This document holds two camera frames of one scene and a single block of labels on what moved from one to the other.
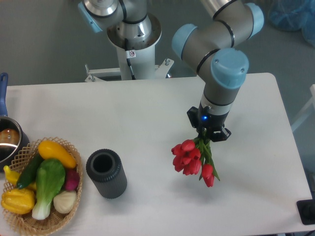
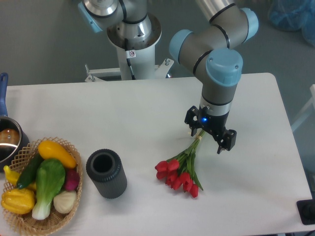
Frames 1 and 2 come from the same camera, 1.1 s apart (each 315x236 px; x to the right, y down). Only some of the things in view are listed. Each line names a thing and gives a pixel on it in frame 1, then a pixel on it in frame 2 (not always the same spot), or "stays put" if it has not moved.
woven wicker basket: (26, 223) stays put
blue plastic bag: (294, 15) stays put
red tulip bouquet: (192, 156) to (179, 171)
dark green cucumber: (30, 171) stays put
